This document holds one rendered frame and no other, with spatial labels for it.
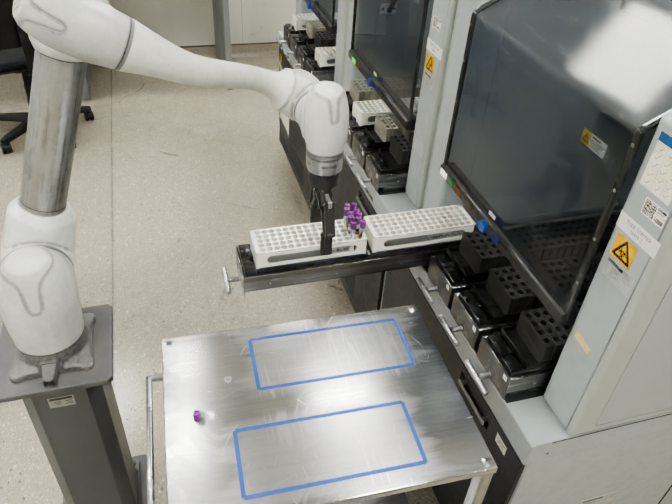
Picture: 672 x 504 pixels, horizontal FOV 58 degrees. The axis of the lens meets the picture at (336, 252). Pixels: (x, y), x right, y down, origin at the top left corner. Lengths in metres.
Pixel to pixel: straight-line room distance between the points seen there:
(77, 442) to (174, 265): 1.31
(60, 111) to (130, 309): 1.41
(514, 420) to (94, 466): 1.10
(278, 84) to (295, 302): 1.36
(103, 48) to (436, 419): 0.94
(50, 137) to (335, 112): 0.62
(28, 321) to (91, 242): 1.68
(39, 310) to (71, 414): 0.34
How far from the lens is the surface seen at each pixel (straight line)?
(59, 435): 1.73
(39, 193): 1.52
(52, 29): 1.20
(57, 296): 1.44
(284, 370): 1.31
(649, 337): 1.28
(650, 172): 1.11
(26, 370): 1.57
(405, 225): 1.66
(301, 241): 1.57
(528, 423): 1.43
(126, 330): 2.61
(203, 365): 1.34
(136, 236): 3.09
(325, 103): 1.36
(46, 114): 1.43
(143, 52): 1.22
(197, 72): 1.27
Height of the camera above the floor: 1.82
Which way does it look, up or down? 39 degrees down
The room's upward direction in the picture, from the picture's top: 4 degrees clockwise
